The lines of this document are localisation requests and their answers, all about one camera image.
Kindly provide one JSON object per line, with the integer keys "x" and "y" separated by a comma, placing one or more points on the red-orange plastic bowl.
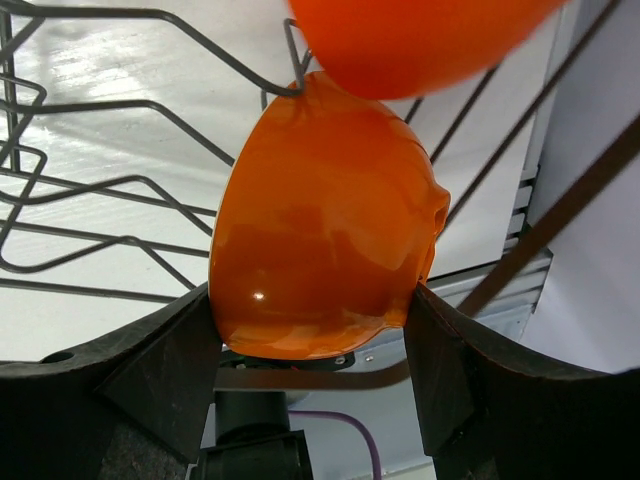
{"x": 388, "y": 50}

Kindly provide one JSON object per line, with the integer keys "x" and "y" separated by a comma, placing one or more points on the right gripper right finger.
{"x": 490, "y": 408}

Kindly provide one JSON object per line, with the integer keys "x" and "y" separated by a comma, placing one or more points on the dark wire dish rack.
{"x": 565, "y": 211}

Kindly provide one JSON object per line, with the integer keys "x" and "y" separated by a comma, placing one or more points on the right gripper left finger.
{"x": 130, "y": 404}

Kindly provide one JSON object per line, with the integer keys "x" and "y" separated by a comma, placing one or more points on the white bowl orange outside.
{"x": 328, "y": 223}

